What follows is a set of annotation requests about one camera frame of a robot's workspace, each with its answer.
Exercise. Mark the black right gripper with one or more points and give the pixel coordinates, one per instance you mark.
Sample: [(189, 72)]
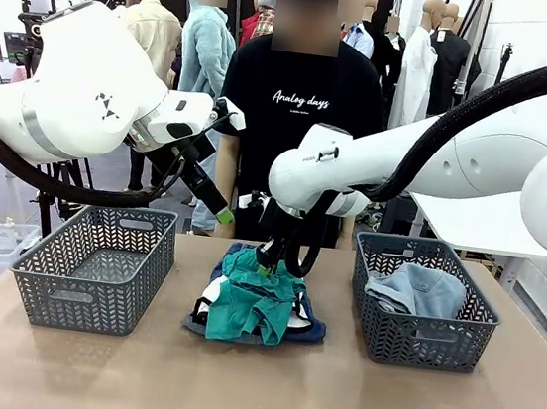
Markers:
[(278, 225)]

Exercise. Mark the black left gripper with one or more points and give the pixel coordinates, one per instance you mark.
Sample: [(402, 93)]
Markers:
[(186, 161)]

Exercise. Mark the green top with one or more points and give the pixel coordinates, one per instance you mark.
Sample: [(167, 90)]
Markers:
[(246, 301)]

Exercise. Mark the white shorts with black trim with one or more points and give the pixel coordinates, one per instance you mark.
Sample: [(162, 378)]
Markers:
[(204, 301)]

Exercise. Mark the dark blue denim shorts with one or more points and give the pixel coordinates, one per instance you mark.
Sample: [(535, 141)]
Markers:
[(310, 331)]

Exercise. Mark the light blue denim shorts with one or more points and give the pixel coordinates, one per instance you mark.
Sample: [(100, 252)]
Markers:
[(422, 290)]

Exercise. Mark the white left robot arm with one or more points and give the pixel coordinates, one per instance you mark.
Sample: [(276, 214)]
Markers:
[(82, 91)]

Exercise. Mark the person's left forearm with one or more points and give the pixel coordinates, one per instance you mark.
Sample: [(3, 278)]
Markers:
[(346, 233)]

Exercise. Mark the person's right forearm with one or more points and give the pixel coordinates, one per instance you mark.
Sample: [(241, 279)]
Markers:
[(225, 168)]

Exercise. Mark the person's right hand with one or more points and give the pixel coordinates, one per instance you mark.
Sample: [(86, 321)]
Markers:
[(224, 231)]

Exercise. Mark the person in black t-shirt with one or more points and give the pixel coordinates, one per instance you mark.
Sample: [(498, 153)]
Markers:
[(282, 131)]

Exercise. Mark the mannequin in light blue fleece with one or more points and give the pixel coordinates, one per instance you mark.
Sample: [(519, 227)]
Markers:
[(207, 56)]

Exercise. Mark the grey lattice plastic basket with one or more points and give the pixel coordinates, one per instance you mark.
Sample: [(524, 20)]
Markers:
[(426, 343), (92, 302)]

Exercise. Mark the mannequin in red top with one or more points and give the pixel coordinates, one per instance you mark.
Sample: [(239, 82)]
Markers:
[(246, 29)]

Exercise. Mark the mannequin in cream jacket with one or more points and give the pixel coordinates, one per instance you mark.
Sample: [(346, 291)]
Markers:
[(157, 35)]

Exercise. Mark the mannequin in plaid hoodie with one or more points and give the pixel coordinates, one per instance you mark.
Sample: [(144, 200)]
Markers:
[(266, 9)]

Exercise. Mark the large white table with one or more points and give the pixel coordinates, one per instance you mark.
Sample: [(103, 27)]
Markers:
[(480, 225)]

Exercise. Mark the mannequin in pale blue shirt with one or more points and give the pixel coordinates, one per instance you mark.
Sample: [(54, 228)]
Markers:
[(358, 37)]

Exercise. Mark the mannequin in white shirt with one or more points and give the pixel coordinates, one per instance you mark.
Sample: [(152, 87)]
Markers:
[(413, 82)]

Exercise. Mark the mannequin in black jacket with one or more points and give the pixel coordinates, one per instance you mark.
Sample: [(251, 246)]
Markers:
[(390, 49)]

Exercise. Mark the mannequin in black shirt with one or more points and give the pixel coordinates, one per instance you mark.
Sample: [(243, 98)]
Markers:
[(447, 71)]

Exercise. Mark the black light stand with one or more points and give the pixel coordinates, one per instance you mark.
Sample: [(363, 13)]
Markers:
[(501, 73)]

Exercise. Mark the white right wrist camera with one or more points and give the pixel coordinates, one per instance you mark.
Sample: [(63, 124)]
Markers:
[(251, 202)]

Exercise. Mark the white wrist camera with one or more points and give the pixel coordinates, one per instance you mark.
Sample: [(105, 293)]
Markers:
[(251, 202), (232, 115)]

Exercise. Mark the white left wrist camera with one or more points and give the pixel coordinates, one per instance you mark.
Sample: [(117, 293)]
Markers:
[(232, 115)]

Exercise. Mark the black camera tripod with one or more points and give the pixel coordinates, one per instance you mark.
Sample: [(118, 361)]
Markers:
[(46, 206)]

